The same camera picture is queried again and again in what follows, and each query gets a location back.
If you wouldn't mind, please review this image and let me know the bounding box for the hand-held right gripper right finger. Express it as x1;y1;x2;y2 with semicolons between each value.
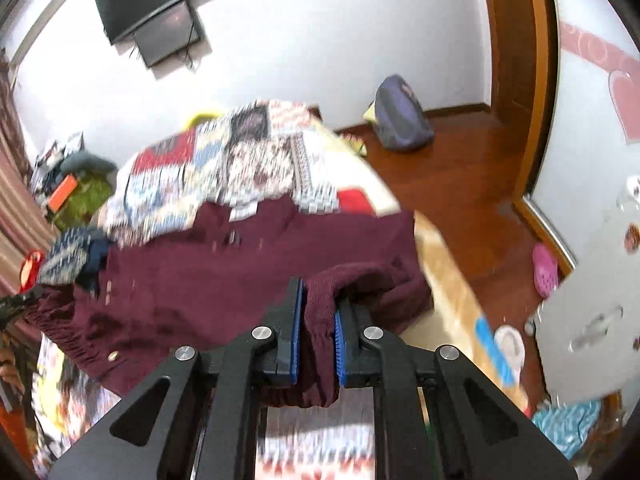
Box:
334;298;577;480

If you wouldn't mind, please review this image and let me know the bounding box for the white heart-print wardrobe door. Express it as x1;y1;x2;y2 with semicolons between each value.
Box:
515;0;640;273

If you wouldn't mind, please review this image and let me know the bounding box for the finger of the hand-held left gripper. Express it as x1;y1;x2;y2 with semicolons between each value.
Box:
0;287;44;329

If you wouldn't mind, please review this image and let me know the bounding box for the patchwork patterned blanket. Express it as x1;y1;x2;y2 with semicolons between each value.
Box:
100;100;401;248

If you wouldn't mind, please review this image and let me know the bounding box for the yellow bed mattress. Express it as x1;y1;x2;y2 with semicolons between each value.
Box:
320;125;532;411

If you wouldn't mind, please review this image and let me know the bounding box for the small black wall monitor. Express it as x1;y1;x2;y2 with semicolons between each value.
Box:
132;2;207;68

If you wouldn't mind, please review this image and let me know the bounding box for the pile of clutter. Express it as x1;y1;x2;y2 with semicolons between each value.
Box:
30;132;86;196

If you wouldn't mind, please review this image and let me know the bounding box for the light blue patterned cloth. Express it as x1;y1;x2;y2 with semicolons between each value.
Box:
532;400;602;461

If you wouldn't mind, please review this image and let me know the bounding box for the dark patterned cloth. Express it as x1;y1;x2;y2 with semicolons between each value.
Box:
37;226;115;291

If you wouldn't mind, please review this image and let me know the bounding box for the white bedside cabinet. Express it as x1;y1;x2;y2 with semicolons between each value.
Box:
534;175;640;408

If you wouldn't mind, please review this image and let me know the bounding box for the striped brown curtain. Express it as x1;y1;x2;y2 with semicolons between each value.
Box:
0;50;61;301

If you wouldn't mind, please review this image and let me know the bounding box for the brown wooden door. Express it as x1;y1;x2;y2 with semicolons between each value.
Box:
477;0;543;111

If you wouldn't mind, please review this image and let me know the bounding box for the green bag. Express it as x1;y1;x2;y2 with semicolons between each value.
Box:
52;177;118;233

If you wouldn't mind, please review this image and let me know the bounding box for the grey purple backpack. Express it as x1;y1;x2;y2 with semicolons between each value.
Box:
374;74;435;152

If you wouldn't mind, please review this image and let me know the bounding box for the white slipper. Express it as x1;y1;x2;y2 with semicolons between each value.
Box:
494;325;526;379

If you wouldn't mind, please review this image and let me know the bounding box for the yellow curved object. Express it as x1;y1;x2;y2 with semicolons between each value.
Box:
182;107;226;129

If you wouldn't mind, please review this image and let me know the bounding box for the orange box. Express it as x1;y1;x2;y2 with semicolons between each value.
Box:
47;172;83;211

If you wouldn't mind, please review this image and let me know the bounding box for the maroon button-up shirt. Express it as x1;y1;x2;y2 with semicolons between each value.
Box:
22;195;434;409

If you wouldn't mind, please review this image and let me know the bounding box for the dark grey cloth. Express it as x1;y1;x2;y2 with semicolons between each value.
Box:
60;151;119;176

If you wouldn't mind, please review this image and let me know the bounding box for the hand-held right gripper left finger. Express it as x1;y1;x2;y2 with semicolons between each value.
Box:
47;275;307;480

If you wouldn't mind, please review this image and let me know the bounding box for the pink slipper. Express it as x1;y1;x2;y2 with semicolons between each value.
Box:
531;242;560;299

